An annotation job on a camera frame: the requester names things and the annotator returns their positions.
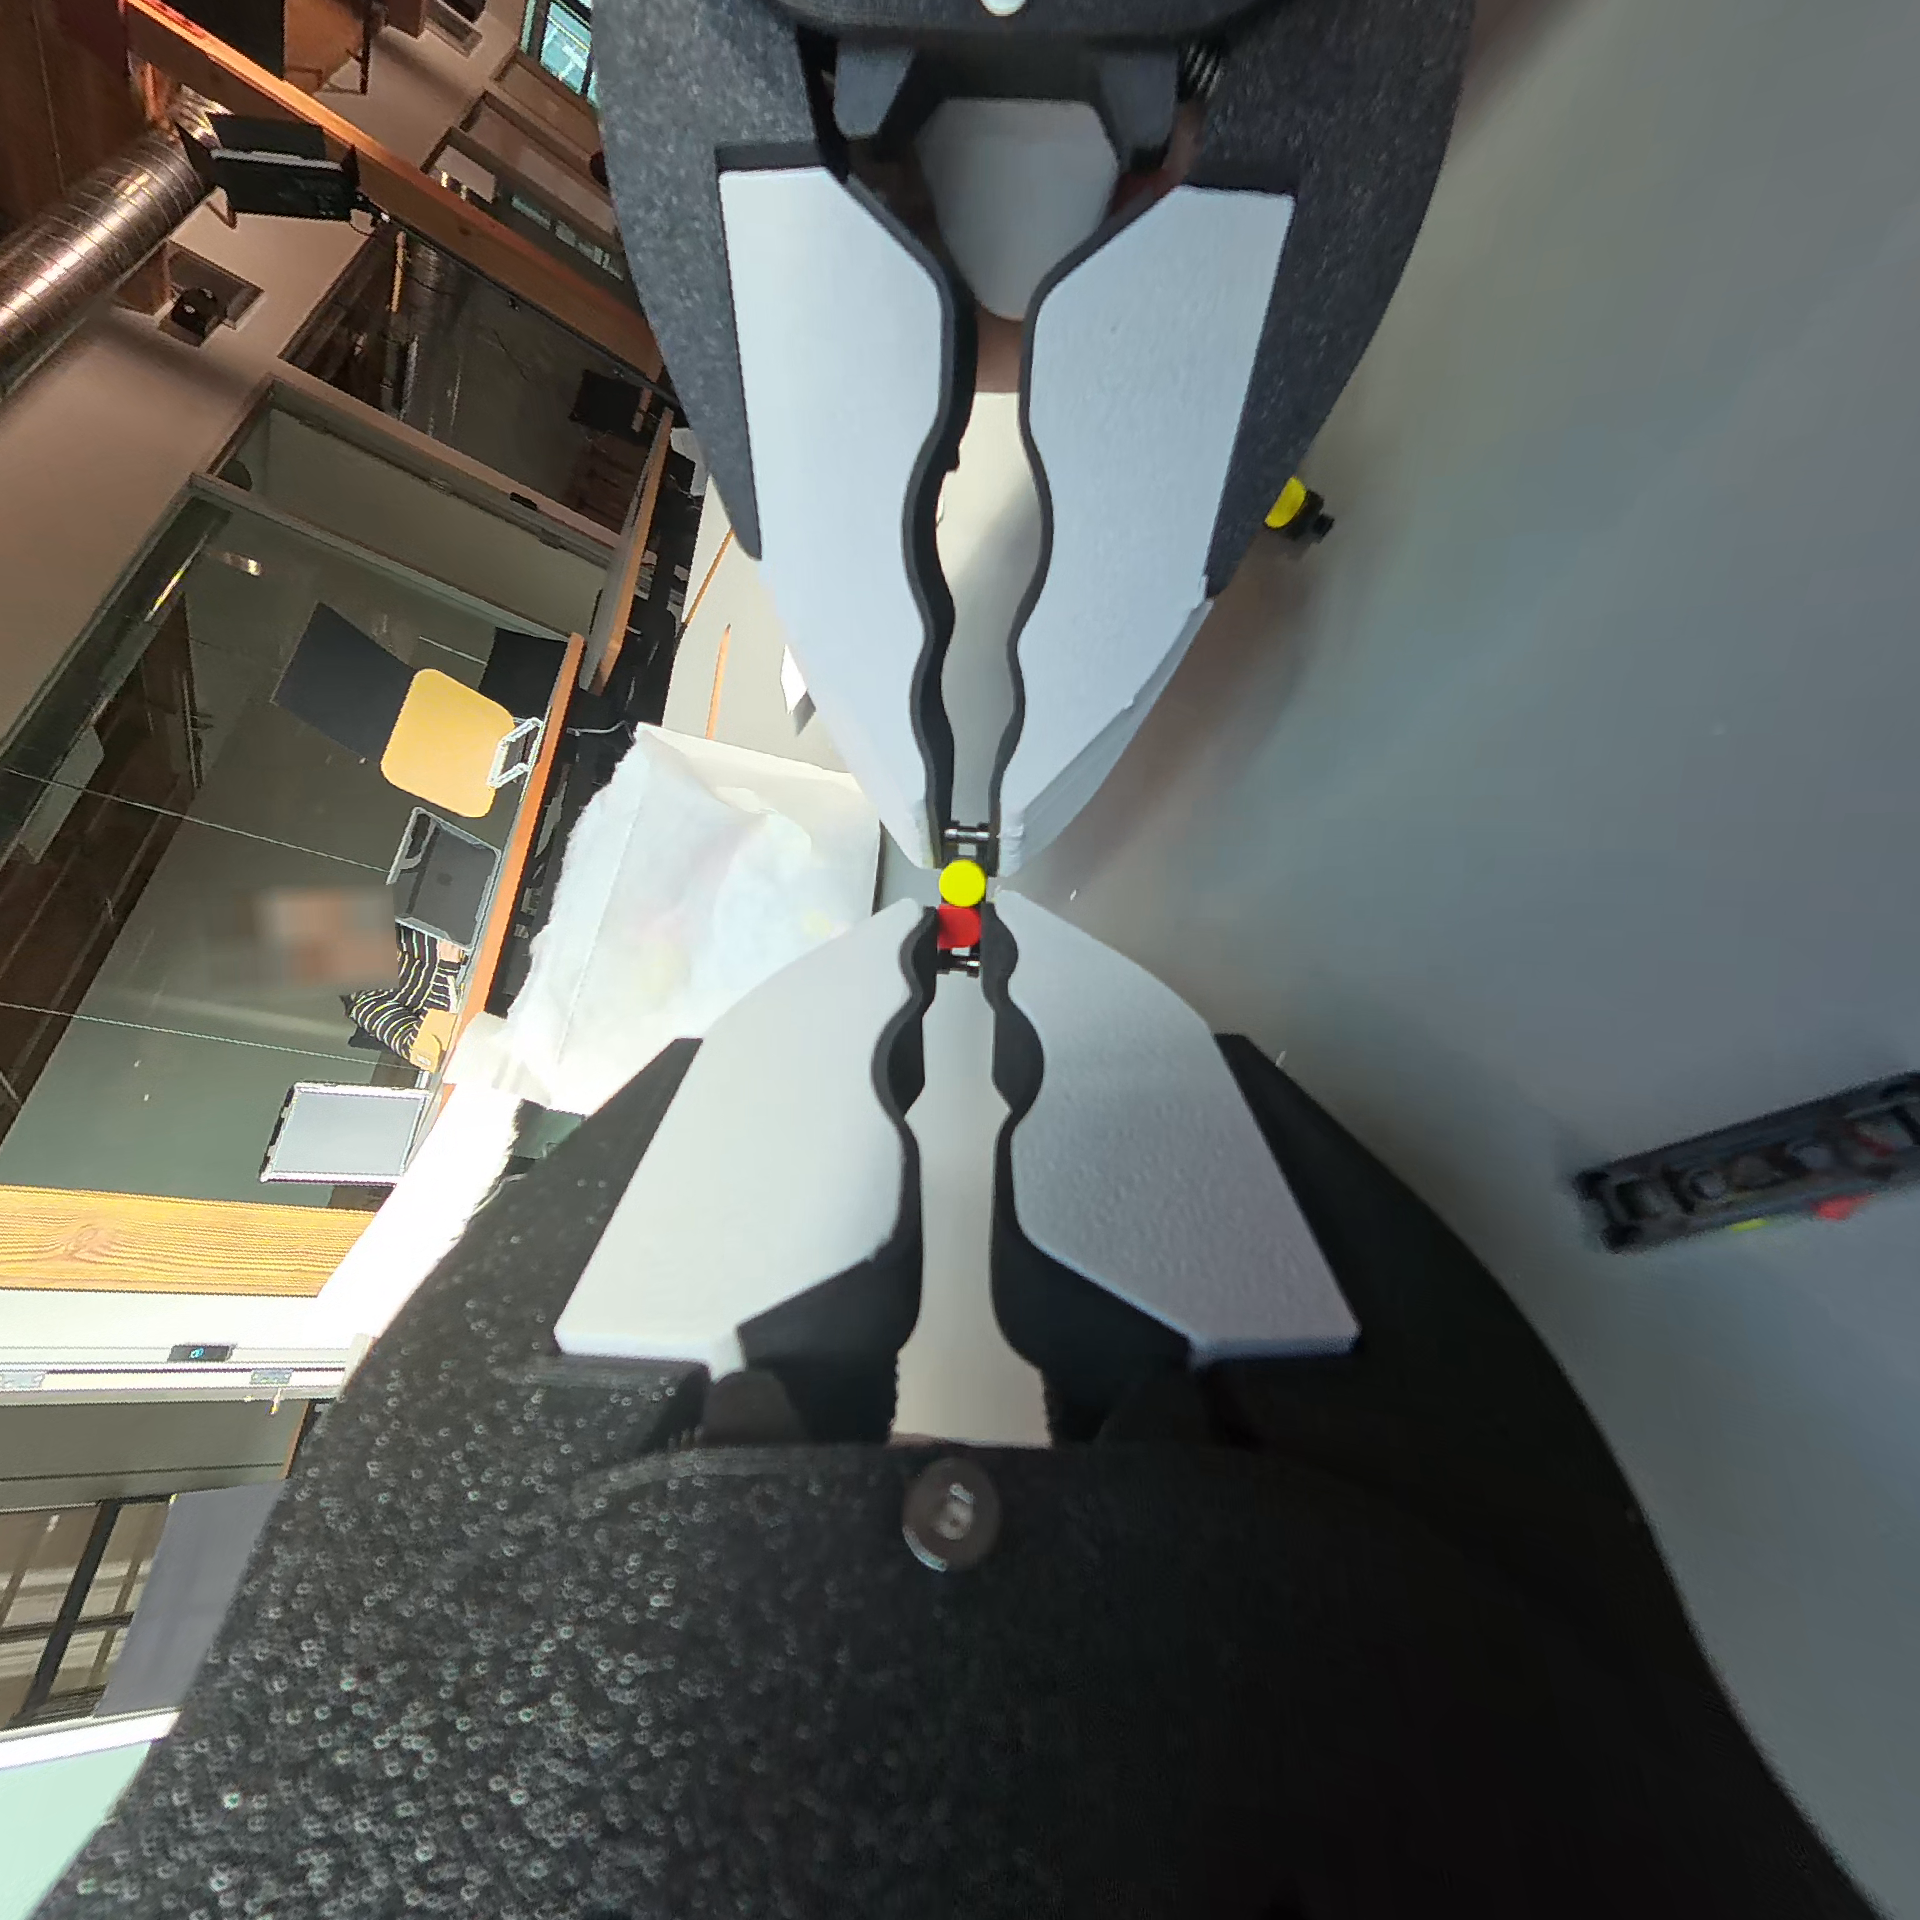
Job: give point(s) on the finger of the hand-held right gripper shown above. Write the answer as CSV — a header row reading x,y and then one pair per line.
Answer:
x,y
825,449
1155,449

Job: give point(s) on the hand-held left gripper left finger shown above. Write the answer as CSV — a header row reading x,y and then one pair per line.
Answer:
x,y
751,1187

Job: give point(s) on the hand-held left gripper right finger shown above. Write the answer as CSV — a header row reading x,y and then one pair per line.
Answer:
x,y
1185,1187

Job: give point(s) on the long black lego plate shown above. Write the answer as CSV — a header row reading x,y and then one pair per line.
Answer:
x,y
1756,1164

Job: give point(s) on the crumpled white paper bag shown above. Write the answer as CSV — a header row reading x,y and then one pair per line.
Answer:
x,y
706,901

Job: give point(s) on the silver framed monitor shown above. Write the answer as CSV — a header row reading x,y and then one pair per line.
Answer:
x,y
346,1134

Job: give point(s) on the silver laptop stand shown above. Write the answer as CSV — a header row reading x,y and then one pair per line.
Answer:
x,y
513,751

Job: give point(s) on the yellow chair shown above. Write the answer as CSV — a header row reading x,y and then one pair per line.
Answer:
x,y
442,742

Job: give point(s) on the light wooden beam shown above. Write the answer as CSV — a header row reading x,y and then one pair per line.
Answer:
x,y
166,1244

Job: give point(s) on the black ceiling speaker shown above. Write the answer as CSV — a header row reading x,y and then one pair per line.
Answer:
x,y
276,165

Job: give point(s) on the metal air duct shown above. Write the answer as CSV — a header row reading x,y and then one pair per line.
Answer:
x,y
89,254

